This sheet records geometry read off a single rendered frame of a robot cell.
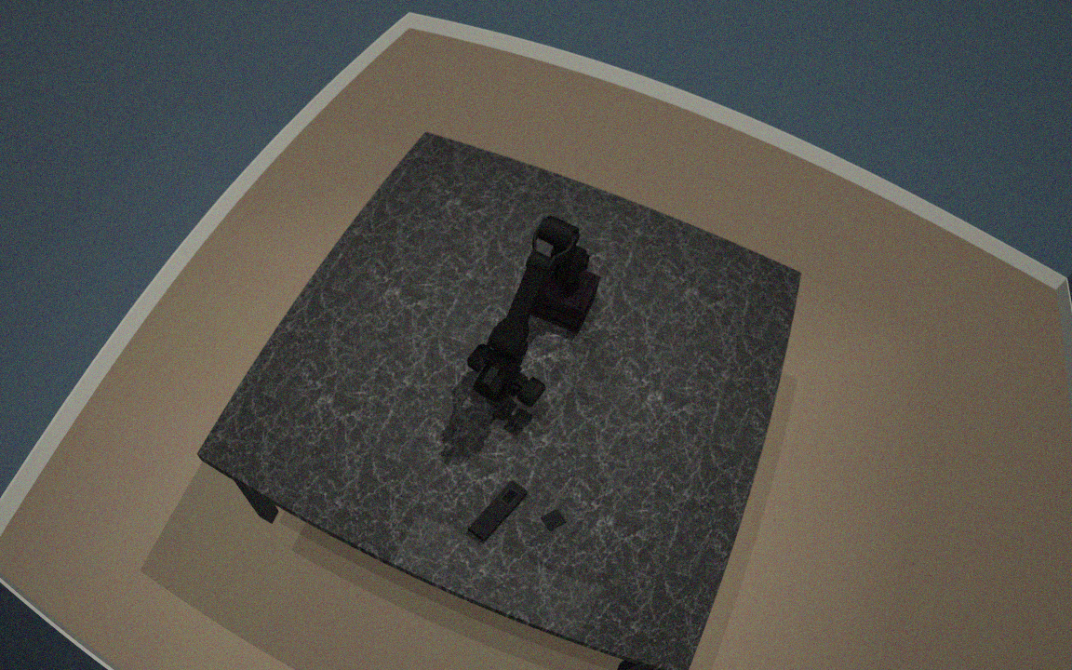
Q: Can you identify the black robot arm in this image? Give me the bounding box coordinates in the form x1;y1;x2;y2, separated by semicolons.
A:
474;215;590;402

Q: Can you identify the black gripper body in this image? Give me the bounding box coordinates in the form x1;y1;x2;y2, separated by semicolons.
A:
467;344;545;407

